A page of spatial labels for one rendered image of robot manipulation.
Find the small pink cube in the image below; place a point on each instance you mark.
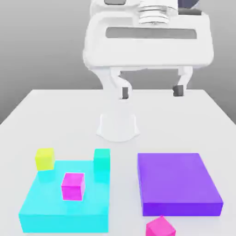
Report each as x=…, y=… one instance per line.
x=159, y=227

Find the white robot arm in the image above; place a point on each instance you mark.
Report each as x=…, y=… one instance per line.
x=118, y=127

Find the small yellow cube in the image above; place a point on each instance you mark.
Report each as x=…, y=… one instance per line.
x=44, y=159

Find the large cyan box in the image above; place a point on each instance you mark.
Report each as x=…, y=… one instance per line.
x=55, y=206

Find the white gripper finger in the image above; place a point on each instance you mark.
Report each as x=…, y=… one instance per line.
x=185, y=77
x=125, y=90

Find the large purple box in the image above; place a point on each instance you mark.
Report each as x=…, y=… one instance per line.
x=175, y=178

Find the small magenta cube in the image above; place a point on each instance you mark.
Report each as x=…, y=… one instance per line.
x=72, y=188

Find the small teal cube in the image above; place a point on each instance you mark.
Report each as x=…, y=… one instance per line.
x=102, y=160

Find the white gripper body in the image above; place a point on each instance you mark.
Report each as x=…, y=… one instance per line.
x=147, y=51

